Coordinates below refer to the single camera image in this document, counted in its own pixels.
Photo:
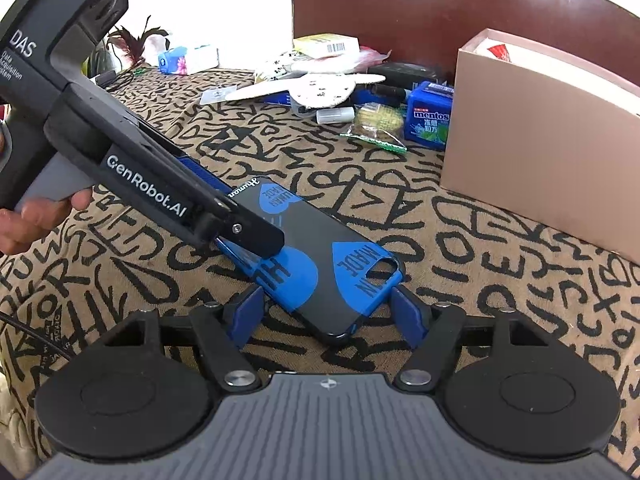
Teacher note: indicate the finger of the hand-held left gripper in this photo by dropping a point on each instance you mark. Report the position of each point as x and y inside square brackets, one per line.
[150, 195]
[205, 175]

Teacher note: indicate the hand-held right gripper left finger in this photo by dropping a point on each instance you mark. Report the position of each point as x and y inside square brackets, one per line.
[246, 317]

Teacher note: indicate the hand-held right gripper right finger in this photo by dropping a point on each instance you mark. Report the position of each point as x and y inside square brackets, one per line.
[407, 317]

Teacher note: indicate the blue black phone case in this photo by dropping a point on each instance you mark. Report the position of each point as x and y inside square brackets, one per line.
[320, 260]

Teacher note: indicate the pink cardboard box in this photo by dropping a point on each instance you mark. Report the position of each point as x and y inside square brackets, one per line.
[525, 135]

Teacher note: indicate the person's left hand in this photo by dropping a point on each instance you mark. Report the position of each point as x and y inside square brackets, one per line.
[25, 232]

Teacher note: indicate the dark red feathers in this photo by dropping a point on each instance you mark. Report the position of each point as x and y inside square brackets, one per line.
[131, 42]

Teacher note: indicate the small clear card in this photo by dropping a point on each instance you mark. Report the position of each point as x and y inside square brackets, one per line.
[218, 96]

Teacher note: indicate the letter printed blanket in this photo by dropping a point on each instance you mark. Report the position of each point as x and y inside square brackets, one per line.
[450, 240]

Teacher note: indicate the blue tissue pack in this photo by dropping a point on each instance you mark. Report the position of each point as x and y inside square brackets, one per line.
[187, 59]

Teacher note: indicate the spotted white insole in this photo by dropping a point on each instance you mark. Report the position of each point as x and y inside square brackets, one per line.
[277, 66]
[320, 92]

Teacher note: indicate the small white tube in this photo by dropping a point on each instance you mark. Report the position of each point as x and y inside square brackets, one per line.
[334, 115]

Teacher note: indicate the yellow white carton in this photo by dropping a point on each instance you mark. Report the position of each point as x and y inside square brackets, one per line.
[325, 46]

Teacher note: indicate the green snack packet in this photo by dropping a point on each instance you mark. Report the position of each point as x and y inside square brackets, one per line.
[375, 121]

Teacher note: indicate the blue mint box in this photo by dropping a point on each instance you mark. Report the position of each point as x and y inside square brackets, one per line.
[427, 120]

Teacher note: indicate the black marker pen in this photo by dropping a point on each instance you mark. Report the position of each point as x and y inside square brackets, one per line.
[392, 92]

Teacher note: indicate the black flat box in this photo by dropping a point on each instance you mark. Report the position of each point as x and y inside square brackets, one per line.
[405, 74]

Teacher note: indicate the brown headboard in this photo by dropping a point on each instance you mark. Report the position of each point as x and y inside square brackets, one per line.
[400, 5]

